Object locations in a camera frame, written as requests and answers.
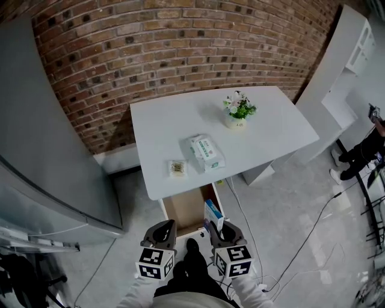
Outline clear cotton swab packet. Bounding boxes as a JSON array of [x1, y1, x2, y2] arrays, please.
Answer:
[[167, 159, 189, 179]]

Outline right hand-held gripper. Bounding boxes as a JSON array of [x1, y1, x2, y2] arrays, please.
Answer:
[[208, 221, 253, 279]]

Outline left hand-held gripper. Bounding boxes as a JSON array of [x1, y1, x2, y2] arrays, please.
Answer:
[[135, 219, 177, 281]]

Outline white drawer with brown inside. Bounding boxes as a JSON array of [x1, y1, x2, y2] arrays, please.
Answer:
[[158, 182, 227, 241]]

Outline long black cable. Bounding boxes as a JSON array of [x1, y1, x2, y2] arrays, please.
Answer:
[[269, 188, 363, 301]]

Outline person's grey shirt torso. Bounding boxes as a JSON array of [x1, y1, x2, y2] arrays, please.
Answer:
[[151, 289, 242, 308]]

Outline person's left forearm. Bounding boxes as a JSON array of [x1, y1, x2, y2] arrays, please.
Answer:
[[115, 274, 158, 308]]

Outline white low wall ledge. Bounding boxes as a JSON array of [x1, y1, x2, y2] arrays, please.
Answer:
[[93, 143, 143, 176]]

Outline blue and white cardboard box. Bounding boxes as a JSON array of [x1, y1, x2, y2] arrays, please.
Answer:
[[203, 199, 226, 239]]

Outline thick white cable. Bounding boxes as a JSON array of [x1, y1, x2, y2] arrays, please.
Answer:
[[229, 177, 266, 279]]

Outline white wet wipes pack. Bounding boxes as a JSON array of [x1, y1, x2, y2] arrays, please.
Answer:
[[189, 134, 227, 174]]

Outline grey refrigerator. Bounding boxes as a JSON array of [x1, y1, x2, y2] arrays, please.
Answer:
[[0, 14, 126, 248]]

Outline white metal shelf rack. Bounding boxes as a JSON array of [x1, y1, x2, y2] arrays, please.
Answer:
[[0, 225, 81, 254]]

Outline black office chair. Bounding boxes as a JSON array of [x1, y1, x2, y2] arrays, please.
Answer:
[[0, 251, 69, 308]]

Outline white desk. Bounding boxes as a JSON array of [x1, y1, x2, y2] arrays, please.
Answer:
[[129, 86, 321, 201]]

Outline black metal stand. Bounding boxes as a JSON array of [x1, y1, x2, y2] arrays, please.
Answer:
[[360, 161, 385, 251]]

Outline person's right forearm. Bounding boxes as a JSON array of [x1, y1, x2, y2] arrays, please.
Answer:
[[230, 271, 275, 308]]

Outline flower plant in white pot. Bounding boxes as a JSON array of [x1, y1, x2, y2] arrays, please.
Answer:
[[222, 91, 258, 130]]

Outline white shelf cabinet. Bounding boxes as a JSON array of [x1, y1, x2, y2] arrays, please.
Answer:
[[294, 4, 377, 165]]

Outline person's black trouser legs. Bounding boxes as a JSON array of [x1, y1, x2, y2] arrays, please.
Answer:
[[152, 237, 230, 302]]

